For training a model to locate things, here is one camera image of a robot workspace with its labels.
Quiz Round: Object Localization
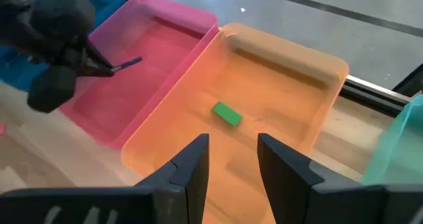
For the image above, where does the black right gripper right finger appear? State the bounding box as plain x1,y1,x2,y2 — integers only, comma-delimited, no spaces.
256,133,386,224

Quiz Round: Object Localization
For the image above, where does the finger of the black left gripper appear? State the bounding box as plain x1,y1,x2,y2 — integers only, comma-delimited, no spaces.
77,64,115,79
83,40,115,72

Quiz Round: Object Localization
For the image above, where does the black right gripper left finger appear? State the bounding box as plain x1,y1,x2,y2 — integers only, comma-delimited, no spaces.
134,133,210,224

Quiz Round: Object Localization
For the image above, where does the dark blue crayon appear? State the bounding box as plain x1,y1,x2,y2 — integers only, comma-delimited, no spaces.
110,56,143,73

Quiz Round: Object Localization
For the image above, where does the green eraser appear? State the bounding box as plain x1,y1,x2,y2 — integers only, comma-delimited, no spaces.
211,101,243,127

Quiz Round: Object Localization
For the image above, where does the pink plastic bin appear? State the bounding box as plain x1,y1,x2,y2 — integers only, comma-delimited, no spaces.
58,0,220,151

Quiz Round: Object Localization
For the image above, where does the blue plastic bin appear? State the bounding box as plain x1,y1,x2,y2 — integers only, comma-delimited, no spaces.
0,0,128,93

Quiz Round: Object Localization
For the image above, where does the orange plastic bin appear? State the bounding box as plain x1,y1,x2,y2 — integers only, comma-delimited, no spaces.
120,22,350,224

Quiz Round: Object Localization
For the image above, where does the teal plastic bin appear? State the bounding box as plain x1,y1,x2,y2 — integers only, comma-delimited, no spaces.
362,94,423,187

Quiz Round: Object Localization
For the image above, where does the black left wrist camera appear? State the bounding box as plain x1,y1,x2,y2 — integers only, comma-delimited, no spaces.
27,65,77,114

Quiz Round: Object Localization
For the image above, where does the black frame bracket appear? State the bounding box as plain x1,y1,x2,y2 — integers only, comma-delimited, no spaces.
392,63,423,98

